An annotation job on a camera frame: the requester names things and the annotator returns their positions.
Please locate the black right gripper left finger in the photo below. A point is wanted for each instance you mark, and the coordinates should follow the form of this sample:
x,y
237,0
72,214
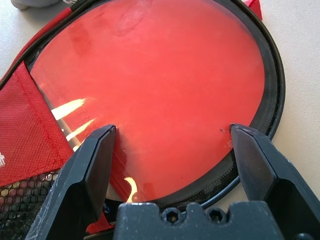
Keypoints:
x,y
75,185

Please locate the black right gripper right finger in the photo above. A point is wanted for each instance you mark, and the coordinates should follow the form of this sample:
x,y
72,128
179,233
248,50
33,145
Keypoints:
x,y
280,175

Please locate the red black paddle case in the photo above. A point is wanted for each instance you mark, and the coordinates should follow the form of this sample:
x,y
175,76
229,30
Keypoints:
x,y
25,125

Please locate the red ping-pong paddle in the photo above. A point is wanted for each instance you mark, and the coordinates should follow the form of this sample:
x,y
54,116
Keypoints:
x,y
162,87

